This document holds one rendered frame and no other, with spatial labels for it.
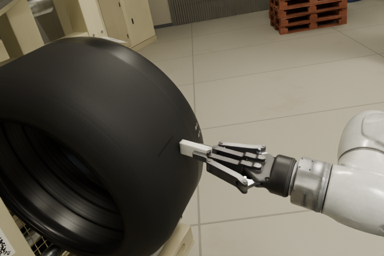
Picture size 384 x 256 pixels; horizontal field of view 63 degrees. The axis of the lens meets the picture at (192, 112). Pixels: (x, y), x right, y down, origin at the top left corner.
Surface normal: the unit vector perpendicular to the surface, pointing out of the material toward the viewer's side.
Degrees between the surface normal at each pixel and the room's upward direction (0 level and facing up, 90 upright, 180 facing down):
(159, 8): 90
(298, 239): 0
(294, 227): 0
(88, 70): 27
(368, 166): 8
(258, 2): 90
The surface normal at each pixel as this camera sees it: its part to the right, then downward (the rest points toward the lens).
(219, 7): 0.01, 0.47
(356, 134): -0.58, -0.77
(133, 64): 0.42, -0.64
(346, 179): -0.47, -0.69
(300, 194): -0.46, 0.48
